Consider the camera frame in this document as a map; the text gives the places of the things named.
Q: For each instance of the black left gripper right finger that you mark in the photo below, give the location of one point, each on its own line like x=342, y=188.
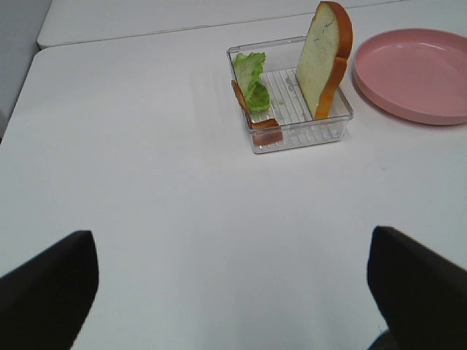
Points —
x=420, y=294

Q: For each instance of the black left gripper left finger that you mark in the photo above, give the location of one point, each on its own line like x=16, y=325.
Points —
x=45, y=301

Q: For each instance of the white bread slice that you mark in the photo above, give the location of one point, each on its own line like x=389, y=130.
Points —
x=324, y=57

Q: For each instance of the green lettuce leaf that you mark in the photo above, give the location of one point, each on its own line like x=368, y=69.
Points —
x=248, y=70

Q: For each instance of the pink round plate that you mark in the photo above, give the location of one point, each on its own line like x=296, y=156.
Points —
x=417, y=74

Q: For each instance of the clear plastic left container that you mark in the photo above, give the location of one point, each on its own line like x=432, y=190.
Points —
x=288, y=124

